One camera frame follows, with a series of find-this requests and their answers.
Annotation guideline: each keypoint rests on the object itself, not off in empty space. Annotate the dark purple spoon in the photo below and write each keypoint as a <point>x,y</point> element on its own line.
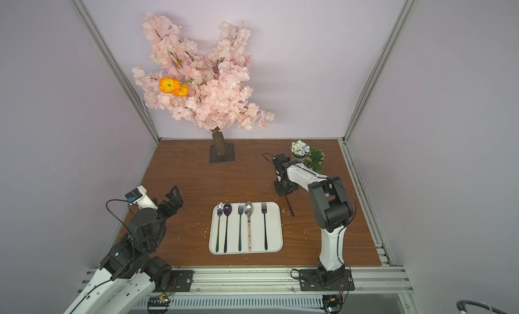
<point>227,211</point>

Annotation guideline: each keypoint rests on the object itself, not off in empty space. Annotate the rainbow iridescent fork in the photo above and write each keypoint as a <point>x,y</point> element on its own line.
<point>219,214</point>

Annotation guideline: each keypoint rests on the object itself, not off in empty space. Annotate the dark metal tree base plate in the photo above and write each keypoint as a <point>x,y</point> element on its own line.
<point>214,158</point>

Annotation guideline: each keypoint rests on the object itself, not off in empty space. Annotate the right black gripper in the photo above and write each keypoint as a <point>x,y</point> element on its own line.
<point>282,182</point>

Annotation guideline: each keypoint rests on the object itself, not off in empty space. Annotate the right corner aluminium post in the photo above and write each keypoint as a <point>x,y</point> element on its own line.
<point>378,68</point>

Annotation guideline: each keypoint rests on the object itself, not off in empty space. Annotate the right circuit board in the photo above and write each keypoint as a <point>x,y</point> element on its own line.
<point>332,304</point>

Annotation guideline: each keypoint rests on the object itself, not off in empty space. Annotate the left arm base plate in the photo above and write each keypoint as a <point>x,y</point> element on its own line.
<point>180,281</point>

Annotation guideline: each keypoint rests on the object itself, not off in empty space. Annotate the purple fork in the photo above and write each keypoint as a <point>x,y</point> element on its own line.
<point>264,209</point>

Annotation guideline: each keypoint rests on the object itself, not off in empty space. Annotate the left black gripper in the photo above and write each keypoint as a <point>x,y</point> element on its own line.
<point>169,202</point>

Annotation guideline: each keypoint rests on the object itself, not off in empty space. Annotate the silver pink spoon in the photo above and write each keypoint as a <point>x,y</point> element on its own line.
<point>248,212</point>

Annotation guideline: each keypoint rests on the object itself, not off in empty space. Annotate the left circuit board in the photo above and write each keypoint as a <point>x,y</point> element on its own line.
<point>158,305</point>

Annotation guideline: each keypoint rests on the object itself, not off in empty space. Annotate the circuit board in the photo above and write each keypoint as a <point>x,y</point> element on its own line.
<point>158,305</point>
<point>332,304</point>

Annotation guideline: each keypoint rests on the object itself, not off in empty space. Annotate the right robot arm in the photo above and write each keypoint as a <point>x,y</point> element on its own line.
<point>331,209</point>

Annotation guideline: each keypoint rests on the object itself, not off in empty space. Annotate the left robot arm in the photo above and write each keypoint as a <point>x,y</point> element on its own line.
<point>130,271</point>

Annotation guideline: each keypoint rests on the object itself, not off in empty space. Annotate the corner aluminium post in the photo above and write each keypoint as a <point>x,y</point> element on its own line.
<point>103,48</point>
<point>378,68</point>

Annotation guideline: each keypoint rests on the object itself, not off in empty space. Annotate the magenta purple spoon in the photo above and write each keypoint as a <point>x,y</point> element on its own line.
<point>290,207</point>

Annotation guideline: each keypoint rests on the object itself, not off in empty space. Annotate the blue fork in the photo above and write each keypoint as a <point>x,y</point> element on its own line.
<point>240,212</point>

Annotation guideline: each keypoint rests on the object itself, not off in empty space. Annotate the orange artificial flower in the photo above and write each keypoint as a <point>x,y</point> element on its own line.
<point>173,86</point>

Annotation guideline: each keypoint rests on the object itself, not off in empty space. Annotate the green plant in white pot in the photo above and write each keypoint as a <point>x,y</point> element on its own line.
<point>315,159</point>

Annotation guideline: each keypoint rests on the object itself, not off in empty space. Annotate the white square tray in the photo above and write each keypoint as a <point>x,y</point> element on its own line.
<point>273,224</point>

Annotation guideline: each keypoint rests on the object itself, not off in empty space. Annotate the pink cherry blossom tree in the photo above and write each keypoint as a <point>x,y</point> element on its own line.
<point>218,95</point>

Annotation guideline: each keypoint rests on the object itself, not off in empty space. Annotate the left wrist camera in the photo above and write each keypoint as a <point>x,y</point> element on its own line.
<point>138,196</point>

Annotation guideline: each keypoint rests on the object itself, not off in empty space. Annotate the white flowers in beige pot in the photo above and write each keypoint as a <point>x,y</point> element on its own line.
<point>300,149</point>

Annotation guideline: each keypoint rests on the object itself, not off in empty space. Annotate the aluminium front rail frame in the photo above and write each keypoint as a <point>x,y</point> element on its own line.
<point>238,288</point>

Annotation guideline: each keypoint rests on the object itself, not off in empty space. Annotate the left corner aluminium post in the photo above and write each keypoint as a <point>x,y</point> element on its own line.
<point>103,48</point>

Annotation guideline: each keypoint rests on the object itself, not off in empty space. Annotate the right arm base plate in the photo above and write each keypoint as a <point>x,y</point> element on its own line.
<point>320,280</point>

